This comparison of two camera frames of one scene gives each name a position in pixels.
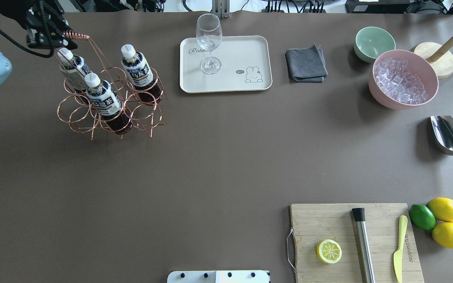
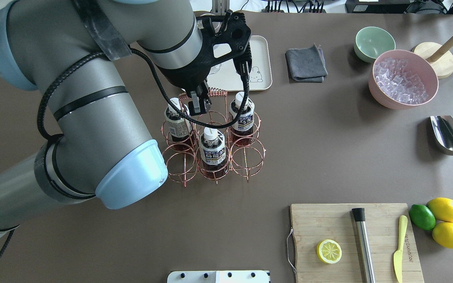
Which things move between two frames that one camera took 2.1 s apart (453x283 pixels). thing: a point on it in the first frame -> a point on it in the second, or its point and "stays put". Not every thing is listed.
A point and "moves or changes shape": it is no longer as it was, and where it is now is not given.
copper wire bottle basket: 99,100 moves or changes shape
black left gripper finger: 59,39 -> 201,101
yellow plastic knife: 398,256 stays put
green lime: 422,216 stays put
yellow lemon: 451,235 stays put
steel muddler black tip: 359,217 stays put
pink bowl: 400,79 stays put
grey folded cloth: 306,65 stays put
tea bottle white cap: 140,74 -> 244,125
